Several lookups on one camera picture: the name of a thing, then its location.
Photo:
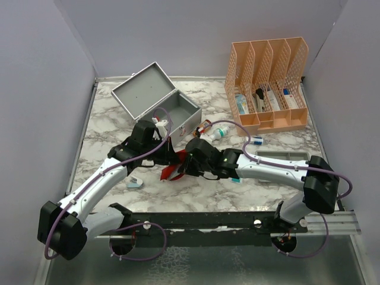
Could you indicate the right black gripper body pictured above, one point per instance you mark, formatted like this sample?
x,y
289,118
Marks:
x,y
192,167

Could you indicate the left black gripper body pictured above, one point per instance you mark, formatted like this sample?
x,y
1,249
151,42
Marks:
x,y
162,156

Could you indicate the red first aid pouch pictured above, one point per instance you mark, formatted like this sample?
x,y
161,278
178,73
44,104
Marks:
x,y
171,173

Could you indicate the teal white gauze sachet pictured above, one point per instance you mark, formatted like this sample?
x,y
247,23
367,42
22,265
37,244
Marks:
x,y
236,180

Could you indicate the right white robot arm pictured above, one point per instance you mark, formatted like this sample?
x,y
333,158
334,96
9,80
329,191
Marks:
x,y
314,179

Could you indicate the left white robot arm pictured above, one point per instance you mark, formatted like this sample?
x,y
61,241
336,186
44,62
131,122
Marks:
x,y
66,226

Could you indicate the brown medicine bottle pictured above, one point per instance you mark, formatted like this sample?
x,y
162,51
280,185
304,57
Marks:
x,y
204,126

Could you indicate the teal medicine box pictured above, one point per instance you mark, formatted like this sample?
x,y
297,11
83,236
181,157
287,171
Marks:
x,y
241,104

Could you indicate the white medicine box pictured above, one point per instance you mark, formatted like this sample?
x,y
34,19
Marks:
x,y
274,100

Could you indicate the red blue medicine box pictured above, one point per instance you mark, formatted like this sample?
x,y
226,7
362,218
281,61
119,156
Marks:
x,y
290,99

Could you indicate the white green bottle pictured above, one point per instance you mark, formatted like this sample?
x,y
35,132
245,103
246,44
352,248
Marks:
x,y
219,133

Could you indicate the silver metal case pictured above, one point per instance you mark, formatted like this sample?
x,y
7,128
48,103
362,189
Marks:
x,y
149,93

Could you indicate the white blue bandage roll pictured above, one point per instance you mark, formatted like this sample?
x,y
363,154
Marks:
x,y
256,140

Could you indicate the black white thermometer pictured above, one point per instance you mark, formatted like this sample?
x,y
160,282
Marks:
x,y
259,100

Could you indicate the grey plastic tray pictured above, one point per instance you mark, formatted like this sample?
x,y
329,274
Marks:
x,y
289,156

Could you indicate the peach file organizer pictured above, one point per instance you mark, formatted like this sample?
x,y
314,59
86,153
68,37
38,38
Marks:
x,y
272,64

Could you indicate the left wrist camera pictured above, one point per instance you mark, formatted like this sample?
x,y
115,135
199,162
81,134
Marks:
x,y
161,130

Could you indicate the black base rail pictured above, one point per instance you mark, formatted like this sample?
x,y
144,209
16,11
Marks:
x,y
203,229

